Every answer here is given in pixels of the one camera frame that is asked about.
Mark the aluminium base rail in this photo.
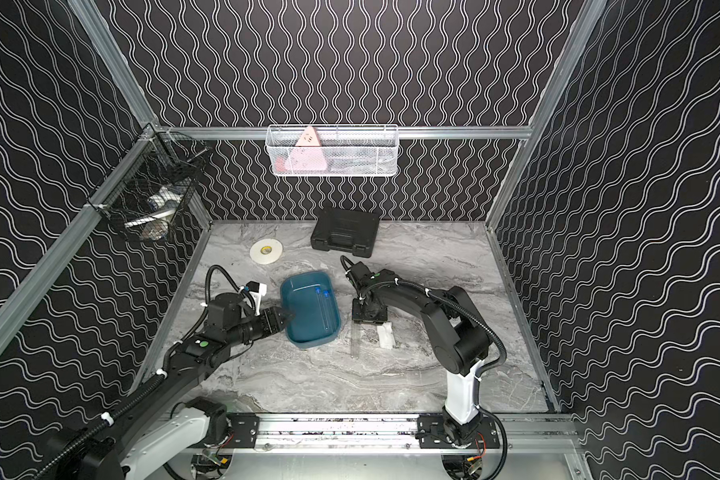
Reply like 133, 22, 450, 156
95, 411, 583, 455

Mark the white wipe cloth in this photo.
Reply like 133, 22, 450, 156
376, 322, 396, 350

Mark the teal plastic tray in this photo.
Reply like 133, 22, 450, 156
280, 271, 341, 350

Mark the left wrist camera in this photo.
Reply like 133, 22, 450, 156
245, 281, 268, 307

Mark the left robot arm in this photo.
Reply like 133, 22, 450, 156
34, 265, 293, 479

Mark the white wire basket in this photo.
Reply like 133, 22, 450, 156
265, 124, 400, 177

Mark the black plastic tool case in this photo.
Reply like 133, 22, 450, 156
310, 207, 381, 258

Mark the pink triangular card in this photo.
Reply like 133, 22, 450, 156
284, 125, 328, 174

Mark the black wire basket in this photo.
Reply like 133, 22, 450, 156
92, 130, 211, 242

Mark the white tape roll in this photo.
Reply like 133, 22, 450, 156
249, 238, 284, 265

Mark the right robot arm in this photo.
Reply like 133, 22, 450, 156
340, 255, 507, 448

